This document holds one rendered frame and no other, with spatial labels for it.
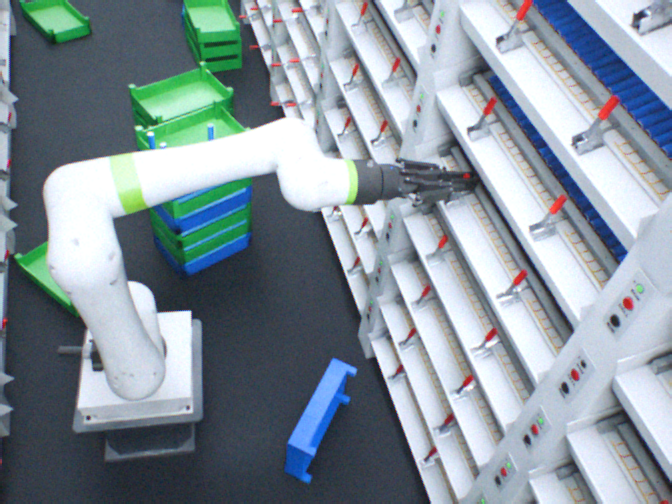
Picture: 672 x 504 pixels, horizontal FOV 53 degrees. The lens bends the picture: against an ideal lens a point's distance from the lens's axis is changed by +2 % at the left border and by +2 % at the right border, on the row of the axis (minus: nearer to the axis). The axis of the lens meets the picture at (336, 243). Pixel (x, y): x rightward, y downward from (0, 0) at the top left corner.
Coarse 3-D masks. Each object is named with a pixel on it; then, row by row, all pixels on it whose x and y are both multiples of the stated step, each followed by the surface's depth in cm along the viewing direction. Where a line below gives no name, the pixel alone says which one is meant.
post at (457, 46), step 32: (448, 0) 130; (448, 32) 131; (448, 64) 136; (416, 96) 151; (448, 128) 150; (416, 160) 156; (384, 224) 185; (384, 256) 189; (384, 288) 193; (384, 320) 207
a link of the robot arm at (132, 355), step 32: (64, 224) 117; (96, 224) 118; (64, 256) 113; (96, 256) 114; (64, 288) 116; (96, 288) 117; (128, 288) 127; (96, 320) 125; (128, 320) 130; (128, 352) 136; (160, 352) 151; (128, 384) 143; (160, 384) 150
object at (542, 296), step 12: (456, 156) 150; (468, 168) 147; (480, 192) 143; (480, 204) 143; (492, 204) 140; (492, 216) 139; (504, 228) 136; (504, 240) 135; (516, 252) 132; (516, 264) 132; (528, 264) 130; (528, 276) 129; (540, 288) 127; (540, 300) 125; (552, 312) 123; (552, 324) 124; (564, 324) 121; (564, 336) 120
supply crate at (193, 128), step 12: (204, 108) 218; (216, 108) 219; (180, 120) 214; (192, 120) 217; (204, 120) 221; (216, 120) 222; (228, 120) 219; (144, 132) 208; (156, 132) 211; (168, 132) 214; (180, 132) 216; (192, 132) 217; (204, 132) 218; (216, 132) 218; (228, 132) 219; (240, 132) 216; (144, 144) 204; (156, 144) 211; (168, 144) 212; (180, 144) 213
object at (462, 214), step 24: (432, 144) 152; (456, 144) 152; (456, 168) 151; (456, 216) 144; (480, 216) 142; (456, 240) 144; (480, 240) 139; (480, 264) 136; (504, 288) 131; (504, 312) 128; (528, 336) 124; (552, 336) 123; (528, 360) 122; (552, 360) 121
